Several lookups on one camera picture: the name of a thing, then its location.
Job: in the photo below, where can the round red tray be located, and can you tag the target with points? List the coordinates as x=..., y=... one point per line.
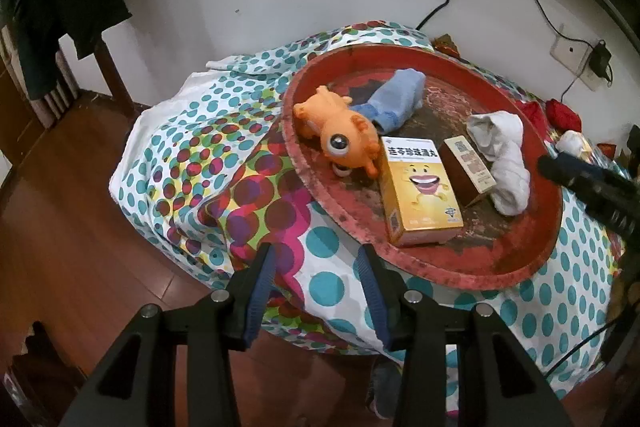
x=440, y=257

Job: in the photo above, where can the yellow smiley medicine box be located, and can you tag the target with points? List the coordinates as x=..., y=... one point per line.
x=420, y=197

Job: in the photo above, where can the brown cardboard box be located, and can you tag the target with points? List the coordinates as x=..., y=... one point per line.
x=470, y=172

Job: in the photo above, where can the fluffy white sock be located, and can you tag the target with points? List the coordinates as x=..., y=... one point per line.
x=510, y=182

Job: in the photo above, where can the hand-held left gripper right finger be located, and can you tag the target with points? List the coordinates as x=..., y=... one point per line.
x=375, y=302

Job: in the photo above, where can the polka dot tablecloth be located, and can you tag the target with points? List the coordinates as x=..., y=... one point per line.
x=225, y=147

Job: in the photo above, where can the small red gold ornament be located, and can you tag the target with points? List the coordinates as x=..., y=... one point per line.
x=446, y=46

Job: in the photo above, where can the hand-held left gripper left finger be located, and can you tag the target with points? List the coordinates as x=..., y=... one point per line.
x=257, y=302

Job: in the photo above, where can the red embroidered cloth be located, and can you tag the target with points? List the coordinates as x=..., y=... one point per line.
x=529, y=111

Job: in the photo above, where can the knotted white sock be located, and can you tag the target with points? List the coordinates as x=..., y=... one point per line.
x=572, y=141

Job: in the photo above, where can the black plug-in charger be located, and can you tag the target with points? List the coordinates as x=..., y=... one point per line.
x=601, y=59

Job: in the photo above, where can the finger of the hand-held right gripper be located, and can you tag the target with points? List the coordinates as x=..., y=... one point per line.
x=575, y=172

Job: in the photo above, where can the red knit sock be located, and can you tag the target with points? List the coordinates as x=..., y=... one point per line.
x=562, y=114

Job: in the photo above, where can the orange big-eyed toy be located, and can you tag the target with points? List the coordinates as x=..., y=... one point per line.
x=350, y=132

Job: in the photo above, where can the grey shoe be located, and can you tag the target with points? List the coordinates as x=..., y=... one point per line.
x=382, y=387

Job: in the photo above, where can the light blue sock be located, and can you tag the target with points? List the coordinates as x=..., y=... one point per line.
x=400, y=97

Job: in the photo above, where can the dark wooden furniture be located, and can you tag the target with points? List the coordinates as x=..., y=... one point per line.
x=35, y=382

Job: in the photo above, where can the wooden chair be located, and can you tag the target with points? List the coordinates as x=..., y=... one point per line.
x=112, y=77

